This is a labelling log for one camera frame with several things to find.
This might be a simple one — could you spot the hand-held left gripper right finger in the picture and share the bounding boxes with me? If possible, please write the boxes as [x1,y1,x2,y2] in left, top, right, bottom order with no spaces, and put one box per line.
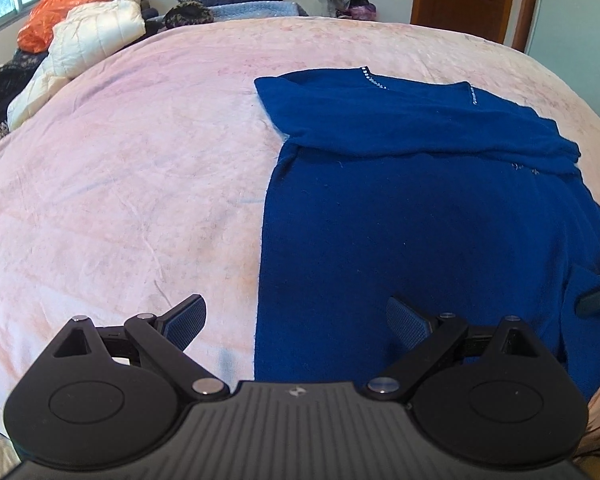
[365,296,537,401]

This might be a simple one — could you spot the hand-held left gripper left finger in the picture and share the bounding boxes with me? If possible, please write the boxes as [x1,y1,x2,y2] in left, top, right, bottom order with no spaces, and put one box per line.
[52,294,229,401]

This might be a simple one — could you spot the blue beaded sweater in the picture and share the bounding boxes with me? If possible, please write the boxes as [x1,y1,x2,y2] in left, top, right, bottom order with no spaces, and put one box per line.
[254,66,600,401]

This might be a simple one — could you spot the pink bed blanket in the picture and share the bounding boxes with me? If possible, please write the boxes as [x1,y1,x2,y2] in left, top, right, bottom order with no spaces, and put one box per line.
[0,15,600,480]

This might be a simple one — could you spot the white wardrobe sliding door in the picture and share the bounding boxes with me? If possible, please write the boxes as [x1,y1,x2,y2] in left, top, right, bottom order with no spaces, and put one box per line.
[525,0,600,136]

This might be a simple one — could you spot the dark patterned cloth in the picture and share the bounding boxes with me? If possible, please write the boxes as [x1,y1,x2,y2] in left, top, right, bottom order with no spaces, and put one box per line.
[0,47,48,158]

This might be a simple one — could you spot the white quilted jacket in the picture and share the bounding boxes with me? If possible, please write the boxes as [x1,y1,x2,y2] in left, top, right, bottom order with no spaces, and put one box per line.
[6,0,147,131]

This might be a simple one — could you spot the leopard print furry hat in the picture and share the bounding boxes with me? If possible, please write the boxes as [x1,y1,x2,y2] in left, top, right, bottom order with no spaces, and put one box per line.
[162,2,215,31]

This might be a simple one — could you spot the light blue towel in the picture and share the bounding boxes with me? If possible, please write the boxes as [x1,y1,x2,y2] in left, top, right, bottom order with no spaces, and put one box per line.
[211,0,306,23]

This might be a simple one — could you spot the orange plastic bag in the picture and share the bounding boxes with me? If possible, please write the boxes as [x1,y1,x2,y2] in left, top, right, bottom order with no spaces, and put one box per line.
[17,0,110,54]

